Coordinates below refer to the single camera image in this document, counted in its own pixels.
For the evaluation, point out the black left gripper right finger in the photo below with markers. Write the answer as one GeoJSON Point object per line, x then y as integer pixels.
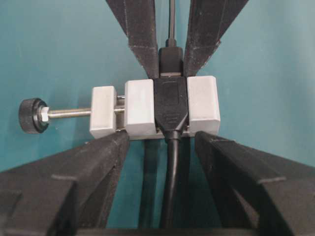
{"type": "Point", "coordinates": [253, 189]}

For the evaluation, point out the white clamp vise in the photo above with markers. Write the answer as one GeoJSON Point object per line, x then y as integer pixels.
{"type": "Point", "coordinates": [169, 107]}

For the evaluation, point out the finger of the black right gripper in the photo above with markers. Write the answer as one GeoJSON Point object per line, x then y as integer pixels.
{"type": "Point", "coordinates": [208, 21]}
{"type": "Point", "coordinates": [137, 20]}

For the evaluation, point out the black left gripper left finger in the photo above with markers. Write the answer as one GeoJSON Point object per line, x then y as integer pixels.
{"type": "Point", "coordinates": [64, 192]}

